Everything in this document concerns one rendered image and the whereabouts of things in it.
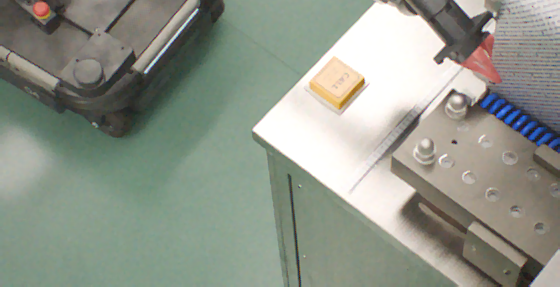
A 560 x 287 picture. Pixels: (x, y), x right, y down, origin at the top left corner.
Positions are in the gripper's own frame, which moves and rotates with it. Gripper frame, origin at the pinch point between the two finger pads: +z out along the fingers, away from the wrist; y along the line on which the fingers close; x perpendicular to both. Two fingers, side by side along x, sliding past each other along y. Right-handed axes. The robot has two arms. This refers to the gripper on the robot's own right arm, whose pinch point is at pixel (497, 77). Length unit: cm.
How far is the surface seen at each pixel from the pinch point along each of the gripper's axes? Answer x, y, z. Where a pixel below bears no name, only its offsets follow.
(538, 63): 12.6, 0.2, -0.4
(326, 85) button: -25.6, 12.1, -14.5
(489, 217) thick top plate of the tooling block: 3.1, 18.8, 12.8
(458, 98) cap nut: -0.8, 7.3, -2.3
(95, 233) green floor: -132, 39, -12
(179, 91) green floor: -138, -3, -22
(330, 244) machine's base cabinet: -43, 26, 10
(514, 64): 7.0, 0.2, -1.4
